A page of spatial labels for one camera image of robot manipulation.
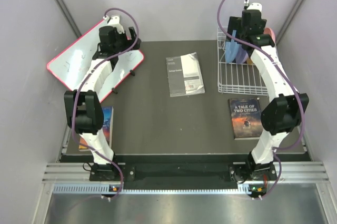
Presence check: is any blue plate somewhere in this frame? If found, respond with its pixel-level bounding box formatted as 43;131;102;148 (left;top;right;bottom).
225;38;240;63

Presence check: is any pink plate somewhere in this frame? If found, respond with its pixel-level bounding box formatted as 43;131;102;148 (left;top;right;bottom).
264;27;276;44

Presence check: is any purple plate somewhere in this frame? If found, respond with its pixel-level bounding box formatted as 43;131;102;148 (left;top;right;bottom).
235;47;249;64

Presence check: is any yellow plate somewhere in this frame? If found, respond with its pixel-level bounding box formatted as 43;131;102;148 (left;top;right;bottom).
246;58;253;65

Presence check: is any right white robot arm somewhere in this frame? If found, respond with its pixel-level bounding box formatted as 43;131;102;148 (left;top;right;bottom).
225;2;309;180

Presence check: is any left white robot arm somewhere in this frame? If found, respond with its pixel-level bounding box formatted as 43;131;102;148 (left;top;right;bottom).
64;15;141;180

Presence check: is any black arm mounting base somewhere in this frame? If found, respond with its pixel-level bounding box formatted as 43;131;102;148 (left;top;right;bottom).
88;162;279;183

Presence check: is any pink framed whiteboard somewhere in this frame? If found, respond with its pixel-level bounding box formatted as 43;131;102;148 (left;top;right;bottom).
47;16;144;102

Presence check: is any blue orange cover book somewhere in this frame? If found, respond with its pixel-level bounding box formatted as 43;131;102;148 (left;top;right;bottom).
78;106;114;152

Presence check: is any Tale of Two Cities book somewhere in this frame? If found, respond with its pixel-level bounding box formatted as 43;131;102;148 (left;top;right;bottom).
229;97;263;140

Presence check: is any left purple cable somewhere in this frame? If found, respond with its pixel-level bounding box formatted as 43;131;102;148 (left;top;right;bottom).
71;7;140;203

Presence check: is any purple cable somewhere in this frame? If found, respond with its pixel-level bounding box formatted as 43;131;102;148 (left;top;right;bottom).
216;0;306;200
71;7;140;203

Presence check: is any white wire dish rack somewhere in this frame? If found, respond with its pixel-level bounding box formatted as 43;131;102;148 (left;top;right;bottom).
217;28;268;96

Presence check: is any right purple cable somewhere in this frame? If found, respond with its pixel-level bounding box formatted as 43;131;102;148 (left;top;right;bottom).
216;0;306;200

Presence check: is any aluminium frame rail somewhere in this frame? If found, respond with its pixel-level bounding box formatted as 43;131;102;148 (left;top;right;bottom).
42;162;329;183

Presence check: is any white slotted cable duct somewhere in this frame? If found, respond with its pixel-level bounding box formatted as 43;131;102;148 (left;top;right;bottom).
53;183;266;195

